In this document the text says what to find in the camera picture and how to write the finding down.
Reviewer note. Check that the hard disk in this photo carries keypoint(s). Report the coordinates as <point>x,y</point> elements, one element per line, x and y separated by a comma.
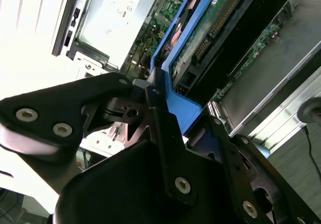
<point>185,108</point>

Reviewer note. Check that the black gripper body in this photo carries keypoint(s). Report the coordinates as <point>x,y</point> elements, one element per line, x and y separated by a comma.
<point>120,191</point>

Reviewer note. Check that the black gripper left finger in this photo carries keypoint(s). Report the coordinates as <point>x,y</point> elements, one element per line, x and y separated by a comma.
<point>50,106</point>

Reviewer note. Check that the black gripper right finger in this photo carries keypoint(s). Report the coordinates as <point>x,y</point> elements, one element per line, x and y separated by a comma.
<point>230,158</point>

